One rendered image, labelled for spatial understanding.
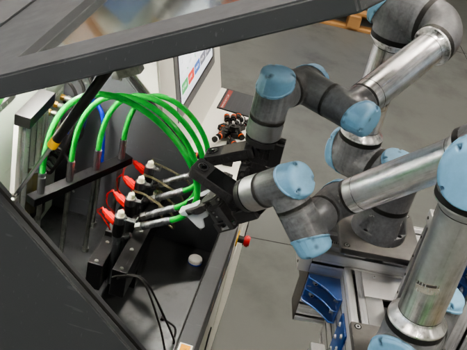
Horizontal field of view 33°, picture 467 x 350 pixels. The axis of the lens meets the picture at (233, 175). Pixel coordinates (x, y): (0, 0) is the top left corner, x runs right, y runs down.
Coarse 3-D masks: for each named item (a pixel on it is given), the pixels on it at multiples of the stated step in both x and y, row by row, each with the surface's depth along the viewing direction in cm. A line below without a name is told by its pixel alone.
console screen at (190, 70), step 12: (180, 60) 220; (192, 60) 233; (204, 60) 248; (180, 72) 221; (192, 72) 234; (204, 72) 250; (180, 84) 222; (192, 84) 236; (180, 96) 223; (192, 96) 237
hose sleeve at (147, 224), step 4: (152, 220) 178; (156, 220) 177; (160, 220) 177; (164, 220) 176; (168, 220) 176; (140, 224) 179; (144, 224) 179; (148, 224) 178; (152, 224) 178; (156, 224) 177; (160, 224) 177; (164, 224) 177; (168, 224) 176; (144, 228) 179; (148, 228) 179
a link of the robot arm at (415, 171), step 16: (464, 128) 140; (432, 144) 146; (448, 144) 142; (400, 160) 150; (416, 160) 147; (432, 160) 144; (352, 176) 159; (368, 176) 154; (384, 176) 151; (400, 176) 149; (416, 176) 147; (432, 176) 145; (320, 192) 161; (336, 192) 159; (352, 192) 156; (368, 192) 154; (384, 192) 152; (400, 192) 151; (336, 208) 158; (352, 208) 158; (368, 208) 158
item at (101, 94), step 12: (96, 96) 166; (108, 96) 165; (120, 96) 165; (60, 108) 171; (144, 108) 164; (156, 120) 164; (48, 132) 175; (168, 132) 165; (180, 144) 166; (180, 216) 174
